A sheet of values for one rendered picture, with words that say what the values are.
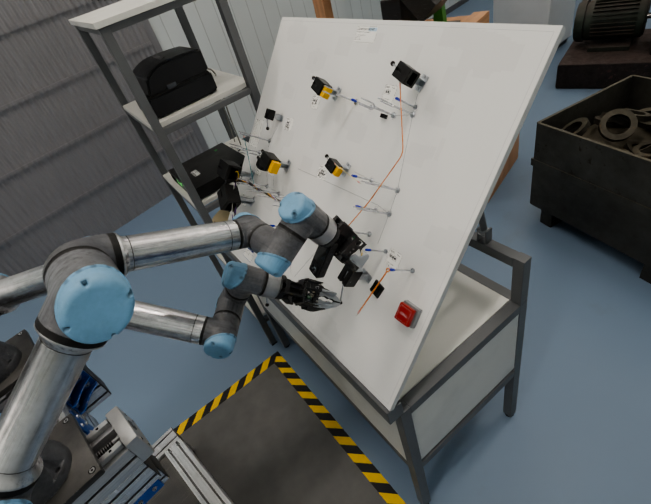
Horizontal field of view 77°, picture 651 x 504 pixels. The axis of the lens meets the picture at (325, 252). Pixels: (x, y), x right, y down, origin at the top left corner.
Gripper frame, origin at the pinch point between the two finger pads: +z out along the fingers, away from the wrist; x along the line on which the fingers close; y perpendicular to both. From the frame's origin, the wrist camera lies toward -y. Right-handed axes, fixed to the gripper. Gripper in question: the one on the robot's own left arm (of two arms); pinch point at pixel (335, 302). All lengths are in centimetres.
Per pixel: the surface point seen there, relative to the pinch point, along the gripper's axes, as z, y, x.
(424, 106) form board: 1, 32, 53
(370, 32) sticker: -12, 15, 83
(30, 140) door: -161, -287, 117
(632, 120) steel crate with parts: 156, 4, 134
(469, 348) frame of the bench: 43.9, 12.4, -5.9
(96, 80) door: -130, -275, 186
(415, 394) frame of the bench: 27.9, 8.1, -22.6
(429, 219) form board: 8.0, 30.1, 22.5
